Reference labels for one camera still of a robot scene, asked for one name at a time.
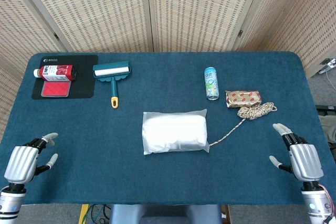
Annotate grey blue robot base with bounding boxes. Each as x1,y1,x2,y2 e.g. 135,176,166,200
109,204,223,224

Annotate red juice bottle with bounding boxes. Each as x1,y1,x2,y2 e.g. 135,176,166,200
33,64,78,82

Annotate black mouse pad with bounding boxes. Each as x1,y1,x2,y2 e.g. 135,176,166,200
31,55,99,100

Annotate gold foil snack package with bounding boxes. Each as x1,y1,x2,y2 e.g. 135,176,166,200
225,90,263,109

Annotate light blue drink can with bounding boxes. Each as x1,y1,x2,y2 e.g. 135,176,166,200
204,67,219,101

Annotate blue felt table cover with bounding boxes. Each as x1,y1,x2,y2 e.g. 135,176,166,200
0,51,336,206

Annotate white translucent plastic bag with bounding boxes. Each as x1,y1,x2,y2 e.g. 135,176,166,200
142,108,210,156

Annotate red ink pad case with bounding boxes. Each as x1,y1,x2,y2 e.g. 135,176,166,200
40,80,71,98

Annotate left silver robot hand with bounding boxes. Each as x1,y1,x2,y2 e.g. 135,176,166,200
4,132,59,185

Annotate beige cloth bundle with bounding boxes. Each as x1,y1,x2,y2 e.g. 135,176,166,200
320,115,336,147

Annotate teal lint roller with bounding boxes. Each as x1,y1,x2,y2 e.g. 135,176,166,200
92,60,132,109

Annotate beige braided rope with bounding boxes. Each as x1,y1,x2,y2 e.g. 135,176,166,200
208,102,278,148

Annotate white power strip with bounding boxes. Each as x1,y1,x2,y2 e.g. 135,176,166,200
319,58,336,74

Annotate wicker folding screen panel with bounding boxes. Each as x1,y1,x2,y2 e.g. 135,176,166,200
0,0,69,141
232,0,336,78
145,0,266,53
10,0,154,53

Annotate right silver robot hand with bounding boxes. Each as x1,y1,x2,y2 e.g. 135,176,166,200
269,123,324,183

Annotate black floor frame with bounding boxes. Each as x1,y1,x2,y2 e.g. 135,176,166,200
316,104,336,116

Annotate white floor cable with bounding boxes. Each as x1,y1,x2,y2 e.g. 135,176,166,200
325,70,336,91

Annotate tangled floor cables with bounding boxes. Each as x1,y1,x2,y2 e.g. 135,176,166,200
88,204,112,224

